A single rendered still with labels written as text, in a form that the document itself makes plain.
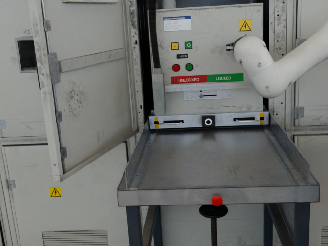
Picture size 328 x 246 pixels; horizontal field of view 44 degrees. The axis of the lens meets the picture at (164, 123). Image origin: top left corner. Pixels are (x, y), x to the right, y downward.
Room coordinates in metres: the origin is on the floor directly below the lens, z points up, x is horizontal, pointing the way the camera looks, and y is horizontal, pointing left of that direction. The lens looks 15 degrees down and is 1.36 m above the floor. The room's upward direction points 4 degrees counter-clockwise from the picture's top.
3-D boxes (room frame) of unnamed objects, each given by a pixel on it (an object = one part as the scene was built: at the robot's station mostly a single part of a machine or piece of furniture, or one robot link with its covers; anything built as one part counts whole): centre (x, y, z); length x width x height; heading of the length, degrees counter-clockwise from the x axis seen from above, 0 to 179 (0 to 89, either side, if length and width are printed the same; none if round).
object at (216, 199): (1.12, -0.15, 0.82); 0.04 x 0.03 x 0.03; 175
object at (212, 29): (1.78, -0.20, 1.15); 0.48 x 0.01 x 0.48; 85
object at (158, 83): (1.73, 0.01, 1.04); 0.08 x 0.05 x 0.17; 175
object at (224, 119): (1.80, -0.20, 0.89); 0.54 x 0.05 x 0.06; 85
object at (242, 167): (1.48, -0.18, 0.82); 0.68 x 0.62 x 0.06; 175
